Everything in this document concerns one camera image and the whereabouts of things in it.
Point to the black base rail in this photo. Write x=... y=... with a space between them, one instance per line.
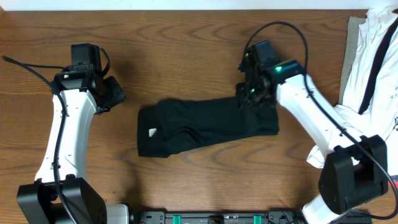
x=270 y=217

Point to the beige cloth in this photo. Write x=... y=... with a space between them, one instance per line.
x=350 y=53

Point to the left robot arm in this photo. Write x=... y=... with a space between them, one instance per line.
x=60 y=192

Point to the black polo shirt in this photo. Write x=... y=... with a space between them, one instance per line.
x=173 y=126

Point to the white crumpled garment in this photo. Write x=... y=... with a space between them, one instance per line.
x=370 y=99

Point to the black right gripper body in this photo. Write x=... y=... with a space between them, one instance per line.
x=251 y=95

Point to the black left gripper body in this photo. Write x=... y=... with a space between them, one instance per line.
x=115 y=94

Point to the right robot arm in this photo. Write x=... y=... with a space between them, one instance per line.
x=354 y=167

